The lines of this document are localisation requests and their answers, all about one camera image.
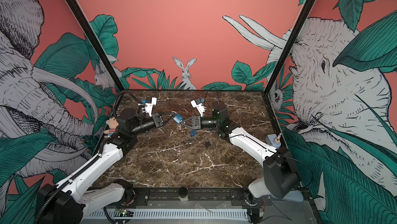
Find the black knob on rail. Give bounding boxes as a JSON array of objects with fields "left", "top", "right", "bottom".
[{"left": 178, "top": 187, "right": 189, "bottom": 201}]

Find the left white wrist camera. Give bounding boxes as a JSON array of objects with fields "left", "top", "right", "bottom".
[{"left": 139, "top": 97, "right": 157, "bottom": 117}]

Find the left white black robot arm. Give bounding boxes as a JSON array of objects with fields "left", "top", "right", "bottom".
[{"left": 34, "top": 109, "right": 174, "bottom": 224}]

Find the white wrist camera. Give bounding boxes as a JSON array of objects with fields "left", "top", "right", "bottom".
[
  {"left": 139, "top": 97, "right": 157, "bottom": 117},
  {"left": 190, "top": 98, "right": 206, "bottom": 117}
]

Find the plush doll striped shirt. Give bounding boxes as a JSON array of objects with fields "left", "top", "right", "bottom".
[{"left": 104, "top": 117, "right": 119, "bottom": 138}]

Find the black padlock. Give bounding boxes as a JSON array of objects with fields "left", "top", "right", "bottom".
[{"left": 204, "top": 141, "right": 212, "bottom": 148}]

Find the blue padlock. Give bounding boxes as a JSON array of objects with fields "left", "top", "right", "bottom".
[
  {"left": 190, "top": 130, "right": 197, "bottom": 137},
  {"left": 172, "top": 112, "right": 184, "bottom": 124}
]

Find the grey blue pad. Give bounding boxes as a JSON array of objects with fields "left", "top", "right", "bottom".
[{"left": 282, "top": 190, "right": 304, "bottom": 202}]

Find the black mounting rail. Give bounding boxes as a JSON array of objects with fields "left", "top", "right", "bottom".
[{"left": 61, "top": 187, "right": 311, "bottom": 207}]

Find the white vented strip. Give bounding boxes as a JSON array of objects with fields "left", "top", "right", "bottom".
[{"left": 80, "top": 208, "right": 249, "bottom": 220}]

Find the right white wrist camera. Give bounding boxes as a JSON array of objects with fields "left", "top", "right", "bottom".
[{"left": 190, "top": 98, "right": 206, "bottom": 117}]

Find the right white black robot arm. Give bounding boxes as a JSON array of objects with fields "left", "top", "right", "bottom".
[{"left": 174, "top": 99, "right": 304, "bottom": 204}]

